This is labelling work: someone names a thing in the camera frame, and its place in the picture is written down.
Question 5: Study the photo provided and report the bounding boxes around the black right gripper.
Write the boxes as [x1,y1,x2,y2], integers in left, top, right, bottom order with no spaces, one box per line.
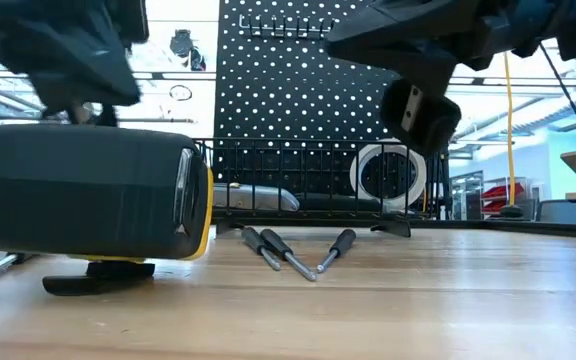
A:
[325,0,569,157]

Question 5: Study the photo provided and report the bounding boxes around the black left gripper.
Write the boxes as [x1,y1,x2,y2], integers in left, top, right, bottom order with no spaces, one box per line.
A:
[0,0,149,126]

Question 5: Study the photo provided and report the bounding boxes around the yellow black tape measure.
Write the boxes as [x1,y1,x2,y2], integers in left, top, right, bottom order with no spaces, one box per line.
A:
[0,123,215,262]

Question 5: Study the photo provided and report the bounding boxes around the white masking tape roll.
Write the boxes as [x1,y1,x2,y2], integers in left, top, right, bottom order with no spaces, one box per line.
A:
[349,138,428,210]

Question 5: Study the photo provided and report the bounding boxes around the black folding utility knife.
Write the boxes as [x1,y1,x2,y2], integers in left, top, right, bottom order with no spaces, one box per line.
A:
[295,193,384,214]

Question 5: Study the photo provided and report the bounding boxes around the grey utility knife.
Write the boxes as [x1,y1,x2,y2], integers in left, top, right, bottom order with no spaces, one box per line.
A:
[212,182,301,213]

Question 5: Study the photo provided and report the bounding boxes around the grey metal cabinet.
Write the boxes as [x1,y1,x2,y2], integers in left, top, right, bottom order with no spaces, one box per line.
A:
[450,170,484,221]

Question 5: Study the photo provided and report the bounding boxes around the black metal pegboard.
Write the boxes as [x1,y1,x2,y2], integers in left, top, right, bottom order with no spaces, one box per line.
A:
[212,0,412,239]

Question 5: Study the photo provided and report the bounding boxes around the red storage bins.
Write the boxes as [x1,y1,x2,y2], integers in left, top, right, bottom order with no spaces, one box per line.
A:
[481,182,527,216]

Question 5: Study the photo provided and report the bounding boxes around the metal tool hook rack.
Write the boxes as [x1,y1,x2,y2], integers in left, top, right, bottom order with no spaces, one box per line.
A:
[238,13,337,41]

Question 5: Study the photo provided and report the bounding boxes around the yellow cord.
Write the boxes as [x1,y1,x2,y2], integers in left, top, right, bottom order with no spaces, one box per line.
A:
[502,52,517,207]

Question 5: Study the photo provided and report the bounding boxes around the thin black ring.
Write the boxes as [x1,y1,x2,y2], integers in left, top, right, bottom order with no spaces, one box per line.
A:
[169,83,194,102]

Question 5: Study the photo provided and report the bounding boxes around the thick black slanted cable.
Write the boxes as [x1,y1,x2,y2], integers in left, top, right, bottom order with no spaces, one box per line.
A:
[540,43,576,176]

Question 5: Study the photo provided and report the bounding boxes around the black round cord base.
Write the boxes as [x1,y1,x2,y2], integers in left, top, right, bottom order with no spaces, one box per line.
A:
[497,203,525,220]

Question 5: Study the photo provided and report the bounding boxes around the black wire basket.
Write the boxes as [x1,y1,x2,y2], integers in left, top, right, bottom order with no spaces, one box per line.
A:
[186,137,450,224]

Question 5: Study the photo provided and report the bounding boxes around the black aluminium table frame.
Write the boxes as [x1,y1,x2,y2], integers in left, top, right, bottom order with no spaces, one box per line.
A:
[207,212,576,240]

